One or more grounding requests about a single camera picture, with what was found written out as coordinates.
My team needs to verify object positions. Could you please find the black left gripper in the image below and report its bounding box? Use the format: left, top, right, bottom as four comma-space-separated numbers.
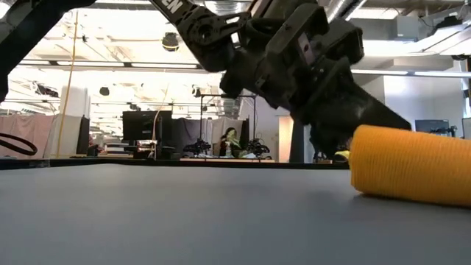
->
220, 3, 412, 133

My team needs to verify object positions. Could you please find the orange microfibre towel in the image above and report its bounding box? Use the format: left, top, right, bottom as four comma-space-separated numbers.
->
348, 124, 471, 208

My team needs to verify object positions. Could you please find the black upright panel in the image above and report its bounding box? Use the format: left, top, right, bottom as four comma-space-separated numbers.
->
289, 121, 305, 163

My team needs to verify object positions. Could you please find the lit beige pillar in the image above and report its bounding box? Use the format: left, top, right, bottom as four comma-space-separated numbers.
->
278, 116, 295, 163

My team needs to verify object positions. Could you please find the small dark monitor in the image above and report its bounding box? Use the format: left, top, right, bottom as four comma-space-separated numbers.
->
414, 119, 450, 134

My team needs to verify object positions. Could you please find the person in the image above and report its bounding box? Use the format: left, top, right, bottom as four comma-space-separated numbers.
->
219, 127, 243, 158

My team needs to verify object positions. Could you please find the white curtain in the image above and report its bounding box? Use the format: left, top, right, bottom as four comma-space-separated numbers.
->
211, 117, 244, 158

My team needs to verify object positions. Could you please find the grey curtain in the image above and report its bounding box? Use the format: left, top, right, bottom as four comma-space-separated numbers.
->
171, 117, 213, 158

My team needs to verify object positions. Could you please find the black ceiling dome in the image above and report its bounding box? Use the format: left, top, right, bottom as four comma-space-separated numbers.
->
161, 32, 180, 52

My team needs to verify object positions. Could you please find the long strip ceiling light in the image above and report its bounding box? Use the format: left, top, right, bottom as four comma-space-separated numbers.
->
18, 60, 202, 71

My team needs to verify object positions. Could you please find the large black monitor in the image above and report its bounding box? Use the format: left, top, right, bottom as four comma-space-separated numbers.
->
122, 110, 173, 143

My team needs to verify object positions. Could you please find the narrow black panel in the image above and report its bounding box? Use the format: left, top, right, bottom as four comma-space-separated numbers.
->
76, 116, 91, 155

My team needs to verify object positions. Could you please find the pink curtain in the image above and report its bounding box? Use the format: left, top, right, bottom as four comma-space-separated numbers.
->
0, 113, 56, 160

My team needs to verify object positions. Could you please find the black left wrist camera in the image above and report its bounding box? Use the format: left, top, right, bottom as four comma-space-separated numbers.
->
323, 17, 365, 67

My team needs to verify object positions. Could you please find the silver smooth ceiling duct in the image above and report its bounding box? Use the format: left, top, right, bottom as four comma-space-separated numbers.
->
323, 0, 369, 23

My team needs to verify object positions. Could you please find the black metal rig frame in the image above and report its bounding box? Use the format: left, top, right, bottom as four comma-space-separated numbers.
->
199, 93, 258, 160

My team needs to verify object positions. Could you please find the yellow hanging cable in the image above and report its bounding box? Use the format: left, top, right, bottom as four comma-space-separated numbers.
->
57, 10, 80, 159

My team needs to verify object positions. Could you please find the black cable loop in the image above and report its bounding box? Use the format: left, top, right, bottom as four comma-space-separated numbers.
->
0, 132, 38, 156

